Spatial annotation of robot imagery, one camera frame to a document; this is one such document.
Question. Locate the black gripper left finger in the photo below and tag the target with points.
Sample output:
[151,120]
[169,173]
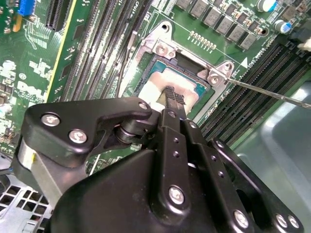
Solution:
[73,121]

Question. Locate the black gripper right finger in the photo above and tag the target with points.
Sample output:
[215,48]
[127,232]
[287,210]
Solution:
[218,174]

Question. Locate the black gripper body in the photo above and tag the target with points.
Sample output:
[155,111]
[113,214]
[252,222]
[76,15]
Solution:
[109,199]

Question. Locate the silver CPU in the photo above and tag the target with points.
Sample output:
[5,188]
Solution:
[179,77]

